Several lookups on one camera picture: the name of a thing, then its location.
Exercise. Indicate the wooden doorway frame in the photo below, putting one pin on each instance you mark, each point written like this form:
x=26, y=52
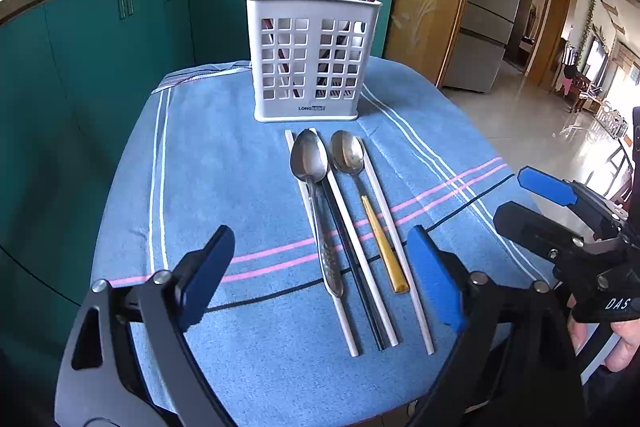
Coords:
x=547, y=22

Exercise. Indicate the white plastic utensil holder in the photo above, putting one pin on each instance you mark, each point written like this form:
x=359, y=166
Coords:
x=310, y=9

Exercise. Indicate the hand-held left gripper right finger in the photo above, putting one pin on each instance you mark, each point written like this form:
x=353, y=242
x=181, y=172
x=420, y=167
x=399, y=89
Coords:
x=435, y=277

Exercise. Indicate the teal kitchen cabinets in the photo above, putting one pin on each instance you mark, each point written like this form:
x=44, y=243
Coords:
x=90, y=57

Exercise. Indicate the blue striped tablecloth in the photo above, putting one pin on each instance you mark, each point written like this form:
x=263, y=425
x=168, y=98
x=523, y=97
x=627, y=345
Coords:
x=225, y=167

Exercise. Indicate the white chopstick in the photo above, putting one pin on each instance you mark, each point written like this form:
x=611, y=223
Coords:
x=345, y=327
x=371, y=282
x=383, y=207

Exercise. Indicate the person's right hand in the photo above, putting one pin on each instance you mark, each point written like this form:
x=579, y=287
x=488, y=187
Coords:
x=625, y=347

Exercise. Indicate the green vine garland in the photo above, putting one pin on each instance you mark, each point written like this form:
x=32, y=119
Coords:
x=590, y=17

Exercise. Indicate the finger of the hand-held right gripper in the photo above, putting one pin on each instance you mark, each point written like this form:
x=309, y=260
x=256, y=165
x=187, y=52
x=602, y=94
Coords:
x=530, y=224
x=545, y=186

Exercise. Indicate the silver refrigerator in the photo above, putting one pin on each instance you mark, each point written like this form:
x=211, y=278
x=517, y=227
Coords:
x=480, y=32

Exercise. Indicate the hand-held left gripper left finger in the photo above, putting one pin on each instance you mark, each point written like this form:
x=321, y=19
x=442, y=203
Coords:
x=205, y=277

